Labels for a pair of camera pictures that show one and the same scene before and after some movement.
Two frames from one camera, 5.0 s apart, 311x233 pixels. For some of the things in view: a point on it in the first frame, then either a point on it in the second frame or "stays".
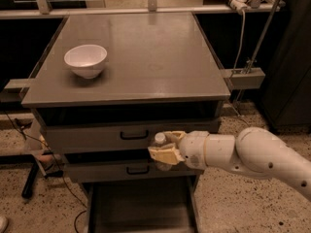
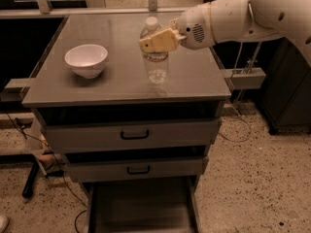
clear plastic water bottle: x=160 y=140 → x=156 y=64
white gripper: x=192 y=149 → x=194 y=29
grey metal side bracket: x=242 y=79 stays
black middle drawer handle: x=138 y=173 stays
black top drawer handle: x=134 y=137 stays
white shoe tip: x=3 y=224 stays
